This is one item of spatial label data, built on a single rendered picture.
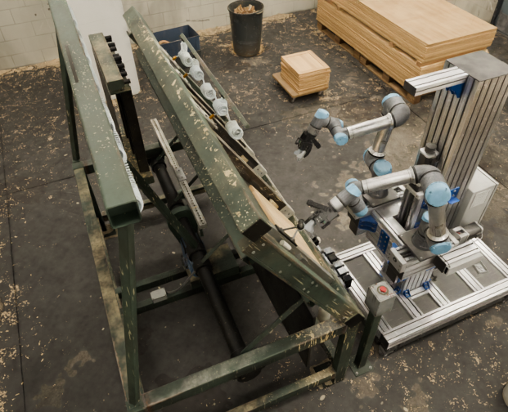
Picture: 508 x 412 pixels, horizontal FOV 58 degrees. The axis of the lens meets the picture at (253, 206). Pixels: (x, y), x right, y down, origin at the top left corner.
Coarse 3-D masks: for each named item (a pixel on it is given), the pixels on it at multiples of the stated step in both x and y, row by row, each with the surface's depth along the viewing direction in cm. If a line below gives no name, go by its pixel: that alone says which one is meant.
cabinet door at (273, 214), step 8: (256, 192) 269; (264, 200) 277; (264, 208) 258; (272, 208) 282; (272, 216) 260; (280, 216) 288; (280, 224) 264; (288, 224) 294; (288, 232) 270; (296, 240) 275; (304, 248) 283; (312, 256) 288
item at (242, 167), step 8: (200, 112) 230; (208, 120) 235; (216, 128) 241; (216, 136) 247; (224, 144) 253; (232, 152) 259; (232, 160) 263; (240, 160) 265; (240, 168) 269; (248, 168) 272; (248, 176) 276; (256, 176) 278; (256, 184) 283; (264, 184) 286; (264, 192) 291; (272, 192) 294; (280, 200) 302; (280, 208) 308; (288, 208) 311; (288, 216) 316
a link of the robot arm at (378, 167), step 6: (372, 162) 305; (378, 162) 300; (384, 162) 300; (372, 168) 303; (378, 168) 297; (384, 168) 296; (390, 168) 297; (372, 174) 303; (378, 174) 298; (384, 174) 296
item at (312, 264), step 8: (272, 224) 226; (272, 232) 224; (280, 240) 231; (288, 240) 233; (296, 248) 241; (304, 256) 249; (312, 264) 258; (320, 272) 266; (328, 272) 278; (328, 280) 276
